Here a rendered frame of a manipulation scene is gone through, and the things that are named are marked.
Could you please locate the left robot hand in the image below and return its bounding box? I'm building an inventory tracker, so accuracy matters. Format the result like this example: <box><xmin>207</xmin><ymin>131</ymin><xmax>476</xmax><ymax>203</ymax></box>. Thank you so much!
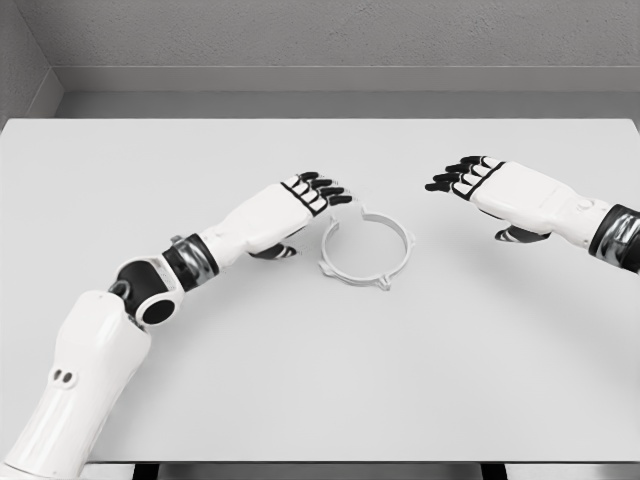
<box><xmin>219</xmin><ymin>171</ymin><xmax>355</xmax><ymax>262</ymax></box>

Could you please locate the white pipe clamp half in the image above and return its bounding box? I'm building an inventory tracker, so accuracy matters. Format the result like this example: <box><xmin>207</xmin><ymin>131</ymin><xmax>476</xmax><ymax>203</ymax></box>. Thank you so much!
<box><xmin>317</xmin><ymin>215</ymin><xmax>393</xmax><ymax>294</ymax></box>
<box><xmin>357</xmin><ymin>202</ymin><xmax>417</xmax><ymax>284</ymax></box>

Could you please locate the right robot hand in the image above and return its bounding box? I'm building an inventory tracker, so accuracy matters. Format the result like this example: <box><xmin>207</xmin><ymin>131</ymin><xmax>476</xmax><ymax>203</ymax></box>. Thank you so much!
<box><xmin>424</xmin><ymin>155</ymin><xmax>570</xmax><ymax>245</ymax></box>

